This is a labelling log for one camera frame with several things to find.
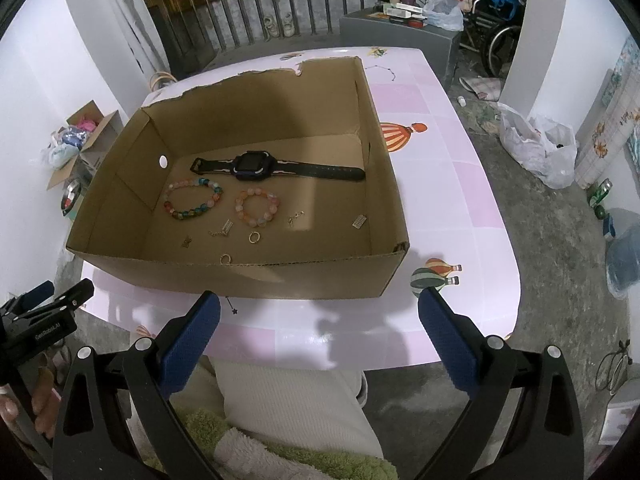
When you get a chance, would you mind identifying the plastic bag of clothes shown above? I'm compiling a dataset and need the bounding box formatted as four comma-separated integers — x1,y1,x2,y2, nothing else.
40,115,97,169

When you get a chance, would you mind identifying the green fluffy cloth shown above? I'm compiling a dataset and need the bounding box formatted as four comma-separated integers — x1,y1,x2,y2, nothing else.
144,406,399,480

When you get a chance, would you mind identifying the large white plastic bag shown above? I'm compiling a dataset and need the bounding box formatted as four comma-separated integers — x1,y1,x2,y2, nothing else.
499,102,579,189

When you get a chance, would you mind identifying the large cardboard box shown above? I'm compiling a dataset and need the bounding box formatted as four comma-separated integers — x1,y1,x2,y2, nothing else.
66,56,411,300

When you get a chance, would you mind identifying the blue bag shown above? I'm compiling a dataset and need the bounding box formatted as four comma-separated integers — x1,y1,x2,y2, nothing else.
472,0,522,19

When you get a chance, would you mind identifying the wire butterfly decoration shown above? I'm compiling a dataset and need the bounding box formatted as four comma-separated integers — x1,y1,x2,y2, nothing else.
596,339,632,394

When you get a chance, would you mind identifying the black smartwatch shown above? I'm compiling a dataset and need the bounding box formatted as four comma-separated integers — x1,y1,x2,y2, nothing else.
190,150,366,182

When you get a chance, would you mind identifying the small cardboard box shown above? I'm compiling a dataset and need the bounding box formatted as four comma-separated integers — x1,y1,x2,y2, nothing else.
46,100,124,192

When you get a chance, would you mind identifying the printed folding screen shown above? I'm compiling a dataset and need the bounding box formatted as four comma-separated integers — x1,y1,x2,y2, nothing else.
574,35,640,192

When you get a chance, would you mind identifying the wheelchair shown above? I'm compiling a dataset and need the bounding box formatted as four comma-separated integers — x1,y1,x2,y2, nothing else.
462,0,527,79

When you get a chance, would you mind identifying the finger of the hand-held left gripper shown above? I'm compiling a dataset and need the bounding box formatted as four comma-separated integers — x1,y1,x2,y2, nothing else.
0,279,96,362
9,279,56,314

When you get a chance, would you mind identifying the person's left hand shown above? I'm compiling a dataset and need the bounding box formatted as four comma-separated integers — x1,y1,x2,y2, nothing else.
0,364,57,440

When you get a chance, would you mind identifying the metal pot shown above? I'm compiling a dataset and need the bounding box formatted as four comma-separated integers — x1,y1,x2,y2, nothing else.
60,180,84,217

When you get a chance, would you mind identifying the small white plastic bag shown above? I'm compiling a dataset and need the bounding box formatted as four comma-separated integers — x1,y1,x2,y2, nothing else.
423,0,465,32

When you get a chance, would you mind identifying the white curtain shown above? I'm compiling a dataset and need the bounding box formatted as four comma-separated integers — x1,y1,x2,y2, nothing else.
102,0,172,79

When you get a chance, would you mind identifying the white flat box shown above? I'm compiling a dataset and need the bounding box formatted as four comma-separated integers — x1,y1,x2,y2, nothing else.
382,3,426,18

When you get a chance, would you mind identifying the wooden hoop handle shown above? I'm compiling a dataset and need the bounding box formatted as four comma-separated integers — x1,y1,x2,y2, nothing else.
149,72,177,94

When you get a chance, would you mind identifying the pink printed tablecloth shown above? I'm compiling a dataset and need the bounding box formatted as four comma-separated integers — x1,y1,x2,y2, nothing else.
92,46,524,372

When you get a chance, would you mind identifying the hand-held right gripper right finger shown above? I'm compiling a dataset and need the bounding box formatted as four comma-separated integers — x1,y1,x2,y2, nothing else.
417,287,586,480

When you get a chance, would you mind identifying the green bottle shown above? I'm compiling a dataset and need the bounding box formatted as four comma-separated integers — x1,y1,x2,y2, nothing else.
587,179,614,219

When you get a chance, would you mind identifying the orange bead bracelet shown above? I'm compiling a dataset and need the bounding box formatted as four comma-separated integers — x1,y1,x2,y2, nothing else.
234,187,281,229

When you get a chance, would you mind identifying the grey cabinet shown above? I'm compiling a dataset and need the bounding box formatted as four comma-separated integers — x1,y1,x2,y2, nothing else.
339,7,464,87

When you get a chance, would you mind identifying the crumpled cloth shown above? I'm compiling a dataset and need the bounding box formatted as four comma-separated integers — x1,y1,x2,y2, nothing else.
459,77,502,102

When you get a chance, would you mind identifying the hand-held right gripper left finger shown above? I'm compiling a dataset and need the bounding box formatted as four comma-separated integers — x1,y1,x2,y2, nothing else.
52,291,222,480

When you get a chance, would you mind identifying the blue water jug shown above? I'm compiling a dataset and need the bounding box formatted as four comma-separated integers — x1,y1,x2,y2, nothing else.
604,209,640,302

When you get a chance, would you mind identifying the multicolour bead bracelet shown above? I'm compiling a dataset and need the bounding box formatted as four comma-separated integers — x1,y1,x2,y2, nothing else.
163,176,225,222

